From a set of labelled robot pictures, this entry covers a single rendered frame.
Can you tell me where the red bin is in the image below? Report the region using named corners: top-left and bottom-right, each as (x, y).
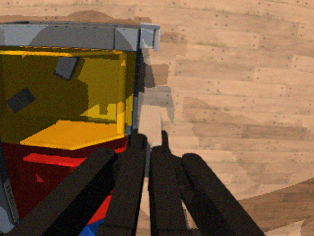
top-left (1, 137), bottom-right (127, 225)

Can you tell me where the yellow bin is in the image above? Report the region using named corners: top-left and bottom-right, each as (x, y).
top-left (0, 46), bottom-right (131, 150)

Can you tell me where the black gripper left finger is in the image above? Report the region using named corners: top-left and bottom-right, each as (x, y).
top-left (2, 105), bottom-right (151, 236)

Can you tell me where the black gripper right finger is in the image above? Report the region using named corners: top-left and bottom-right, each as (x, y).
top-left (146, 105), bottom-right (266, 236)

